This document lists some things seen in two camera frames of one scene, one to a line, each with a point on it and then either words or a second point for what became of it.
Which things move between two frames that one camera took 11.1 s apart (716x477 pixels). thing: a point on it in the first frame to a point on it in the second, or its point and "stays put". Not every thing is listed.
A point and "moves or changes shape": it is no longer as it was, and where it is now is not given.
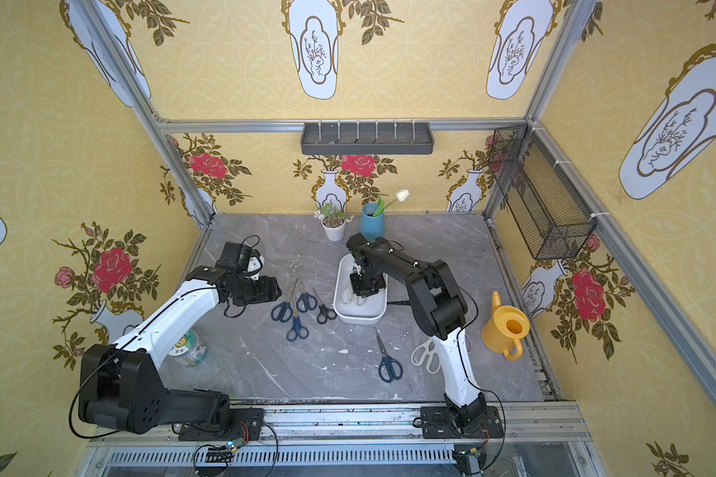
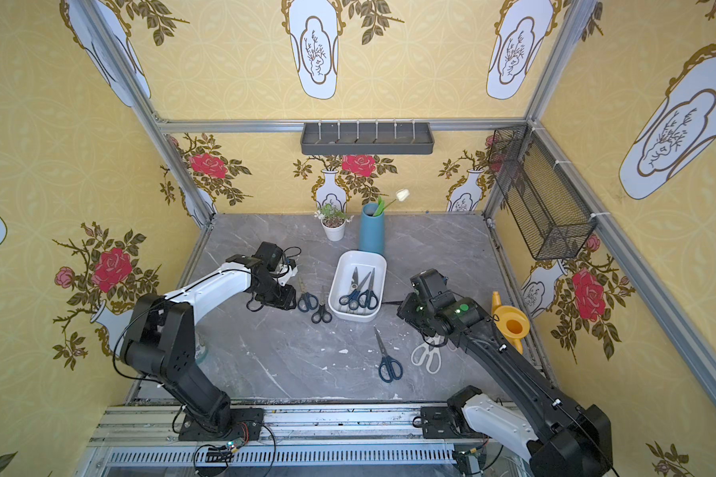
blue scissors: (283, 311) to (352, 298)
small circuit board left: (224, 453) stays put
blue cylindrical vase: (371, 227) stays put
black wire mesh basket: (545, 207) stays put
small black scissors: (324, 312) moves or changes shape
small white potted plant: (333, 222) stays put
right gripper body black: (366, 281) to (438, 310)
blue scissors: (297, 330) to (369, 297)
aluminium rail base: (355, 439) stays put
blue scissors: (306, 300) stays put
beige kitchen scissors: (348, 295) moves or changes shape
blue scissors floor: (390, 368) stays put
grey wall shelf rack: (367, 138) stays put
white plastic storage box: (351, 309) stays put
